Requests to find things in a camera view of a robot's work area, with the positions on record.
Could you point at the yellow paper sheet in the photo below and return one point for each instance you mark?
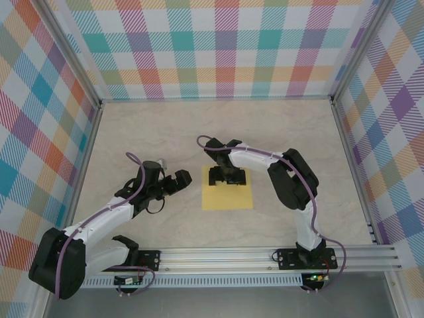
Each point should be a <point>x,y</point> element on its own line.
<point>228,198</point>

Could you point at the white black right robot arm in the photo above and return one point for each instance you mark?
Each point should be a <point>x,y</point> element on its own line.
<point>251,160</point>

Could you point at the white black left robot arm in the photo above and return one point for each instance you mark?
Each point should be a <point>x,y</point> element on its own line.
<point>116,216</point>

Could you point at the green circuit board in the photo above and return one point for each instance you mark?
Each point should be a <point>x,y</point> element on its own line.
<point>127,281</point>
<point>316,277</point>

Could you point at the aluminium frame rail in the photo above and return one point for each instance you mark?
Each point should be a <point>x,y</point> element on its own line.
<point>83,165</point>
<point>215,98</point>
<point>353,165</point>

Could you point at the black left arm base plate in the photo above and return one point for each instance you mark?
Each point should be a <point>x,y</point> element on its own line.
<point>150,260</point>

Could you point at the wide aluminium mounting rail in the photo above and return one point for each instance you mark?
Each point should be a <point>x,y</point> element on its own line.
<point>215,260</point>

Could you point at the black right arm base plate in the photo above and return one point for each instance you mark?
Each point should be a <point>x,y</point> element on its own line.
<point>288,263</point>

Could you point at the aluminium frame post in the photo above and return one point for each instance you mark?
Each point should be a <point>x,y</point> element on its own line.
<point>361,49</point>
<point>395,298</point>
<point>71,53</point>
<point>41,309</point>

